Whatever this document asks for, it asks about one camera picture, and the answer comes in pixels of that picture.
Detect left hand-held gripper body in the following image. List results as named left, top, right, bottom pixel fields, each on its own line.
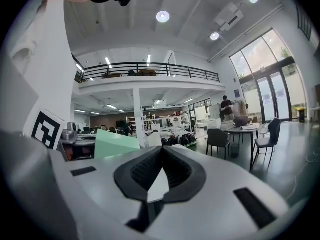
left=0, top=56, right=79, bottom=150

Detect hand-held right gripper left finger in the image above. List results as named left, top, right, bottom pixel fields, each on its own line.
left=114, top=145, right=165, bottom=203

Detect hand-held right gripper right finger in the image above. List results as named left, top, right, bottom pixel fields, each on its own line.
left=162, top=145, right=208, bottom=204

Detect mint green cup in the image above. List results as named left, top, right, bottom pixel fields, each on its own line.
left=94, top=128, right=141, bottom=160

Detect row of black bags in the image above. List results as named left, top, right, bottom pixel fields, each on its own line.
left=161, top=133, right=199, bottom=148

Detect dark grey chair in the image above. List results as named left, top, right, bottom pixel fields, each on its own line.
left=251, top=117, right=282, bottom=171
left=206, top=128, right=232, bottom=161

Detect small grey waste bin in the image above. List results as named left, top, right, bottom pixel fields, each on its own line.
left=229, top=143, right=241, bottom=159

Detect white square pillar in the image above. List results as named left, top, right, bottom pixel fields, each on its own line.
left=132, top=87, right=147, bottom=149

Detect stack of books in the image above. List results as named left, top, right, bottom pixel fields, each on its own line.
left=220, top=119, right=235, bottom=131

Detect white storage shelves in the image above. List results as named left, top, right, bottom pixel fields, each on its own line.
left=126, top=105, right=194, bottom=140

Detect white round table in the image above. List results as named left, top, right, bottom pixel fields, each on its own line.
left=222, top=122, right=262, bottom=171

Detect dark bag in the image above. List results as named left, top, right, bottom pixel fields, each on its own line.
left=233, top=115, right=250, bottom=128

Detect brown sofa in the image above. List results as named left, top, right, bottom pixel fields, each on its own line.
left=137, top=68, right=158, bottom=77

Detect black mezzanine railing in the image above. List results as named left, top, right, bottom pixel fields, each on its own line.
left=74, top=61, right=221, bottom=84

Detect glass entrance doors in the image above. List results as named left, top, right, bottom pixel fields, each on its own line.
left=254, top=68, right=294, bottom=124

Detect black bin with yellow lid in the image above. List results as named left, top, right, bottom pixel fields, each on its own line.
left=294, top=106, right=307, bottom=123

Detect white ceiling air conditioner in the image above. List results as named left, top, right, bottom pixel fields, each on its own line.
left=213, top=2, right=245, bottom=33

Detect dark framed wall window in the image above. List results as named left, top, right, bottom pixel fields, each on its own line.
left=295, top=2, right=314, bottom=42

